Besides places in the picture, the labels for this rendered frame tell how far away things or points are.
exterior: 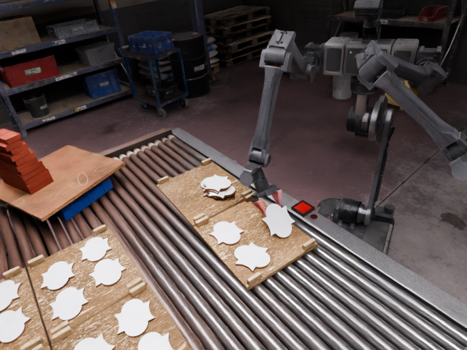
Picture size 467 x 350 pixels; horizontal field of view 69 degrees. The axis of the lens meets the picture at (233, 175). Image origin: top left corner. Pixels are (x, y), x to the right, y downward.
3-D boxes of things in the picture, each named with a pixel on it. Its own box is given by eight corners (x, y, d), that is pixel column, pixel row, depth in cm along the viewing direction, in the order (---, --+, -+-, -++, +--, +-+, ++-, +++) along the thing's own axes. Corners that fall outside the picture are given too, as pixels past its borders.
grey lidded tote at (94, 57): (107, 55, 552) (102, 40, 539) (118, 58, 531) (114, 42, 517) (79, 64, 524) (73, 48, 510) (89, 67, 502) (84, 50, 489)
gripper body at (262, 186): (279, 188, 139) (272, 172, 138) (258, 199, 135) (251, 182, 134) (271, 189, 145) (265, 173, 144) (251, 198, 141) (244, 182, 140)
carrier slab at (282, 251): (256, 197, 165) (256, 194, 164) (317, 246, 136) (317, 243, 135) (193, 229, 150) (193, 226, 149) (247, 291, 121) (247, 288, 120)
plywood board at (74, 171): (68, 147, 206) (67, 144, 205) (125, 164, 182) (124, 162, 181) (-15, 193, 172) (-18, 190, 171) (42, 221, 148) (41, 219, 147)
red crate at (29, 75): (51, 69, 511) (44, 51, 495) (61, 75, 482) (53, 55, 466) (4, 82, 477) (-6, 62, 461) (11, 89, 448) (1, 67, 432)
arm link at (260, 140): (294, 53, 123) (267, 48, 127) (289, 51, 118) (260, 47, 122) (272, 164, 137) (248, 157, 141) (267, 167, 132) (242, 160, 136)
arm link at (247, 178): (272, 153, 135) (252, 147, 138) (260, 160, 125) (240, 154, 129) (267, 180, 140) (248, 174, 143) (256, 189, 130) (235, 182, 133)
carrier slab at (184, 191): (212, 162, 195) (211, 160, 194) (255, 196, 166) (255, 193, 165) (156, 187, 180) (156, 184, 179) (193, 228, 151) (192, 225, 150)
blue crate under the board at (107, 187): (78, 174, 198) (72, 160, 192) (115, 187, 183) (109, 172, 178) (30, 205, 177) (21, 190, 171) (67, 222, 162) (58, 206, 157)
